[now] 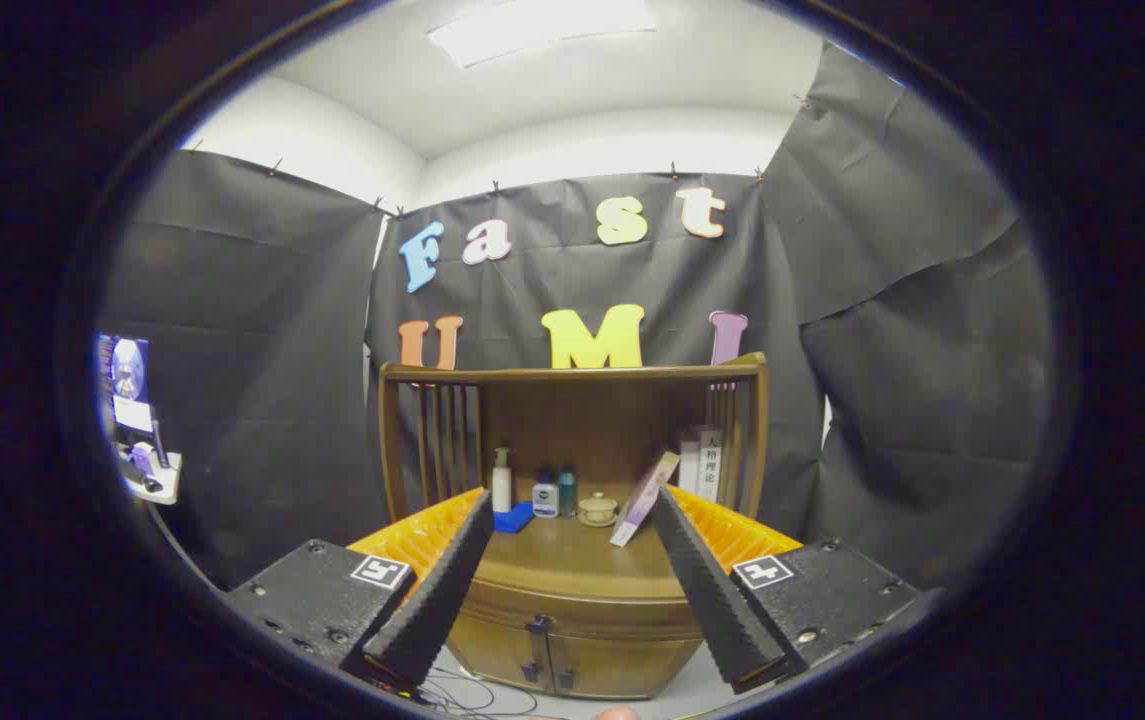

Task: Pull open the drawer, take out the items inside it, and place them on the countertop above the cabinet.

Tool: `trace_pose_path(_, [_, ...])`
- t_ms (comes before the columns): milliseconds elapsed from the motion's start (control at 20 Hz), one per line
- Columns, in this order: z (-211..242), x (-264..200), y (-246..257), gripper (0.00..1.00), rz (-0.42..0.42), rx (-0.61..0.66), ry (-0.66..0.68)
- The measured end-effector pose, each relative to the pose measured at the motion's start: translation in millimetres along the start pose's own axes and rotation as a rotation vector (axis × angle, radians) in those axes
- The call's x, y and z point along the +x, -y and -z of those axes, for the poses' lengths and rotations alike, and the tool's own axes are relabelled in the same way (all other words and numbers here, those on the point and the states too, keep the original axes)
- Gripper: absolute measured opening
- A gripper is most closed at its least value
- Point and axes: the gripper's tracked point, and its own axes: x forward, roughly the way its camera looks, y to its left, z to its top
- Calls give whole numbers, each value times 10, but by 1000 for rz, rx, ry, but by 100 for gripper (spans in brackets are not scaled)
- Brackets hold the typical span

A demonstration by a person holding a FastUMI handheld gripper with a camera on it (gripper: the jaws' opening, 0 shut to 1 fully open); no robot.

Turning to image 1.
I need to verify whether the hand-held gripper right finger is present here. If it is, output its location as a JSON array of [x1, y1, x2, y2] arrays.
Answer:
[[652, 485, 923, 696]]

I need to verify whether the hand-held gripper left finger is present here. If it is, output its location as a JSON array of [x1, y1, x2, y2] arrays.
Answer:
[[225, 487, 496, 698]]

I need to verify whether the wooden drawer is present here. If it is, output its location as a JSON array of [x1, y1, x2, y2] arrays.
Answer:
[[459, 575, 708, 643]]

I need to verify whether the wooden cabinet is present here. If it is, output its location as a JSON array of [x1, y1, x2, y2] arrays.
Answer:
[[377, 352, 768, 701]]

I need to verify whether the wooden countertop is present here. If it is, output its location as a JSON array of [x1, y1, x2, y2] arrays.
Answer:
[[477, 510, 693, 601]]

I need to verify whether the purple book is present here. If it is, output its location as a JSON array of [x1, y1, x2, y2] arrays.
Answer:
[[609, 450, 681, 548]]

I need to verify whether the white spine book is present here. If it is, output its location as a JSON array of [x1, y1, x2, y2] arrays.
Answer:
[[697, 428, 725, 503]]

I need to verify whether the small display screen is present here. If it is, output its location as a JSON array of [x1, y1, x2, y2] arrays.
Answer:
[[98, 335, 153, 433]]

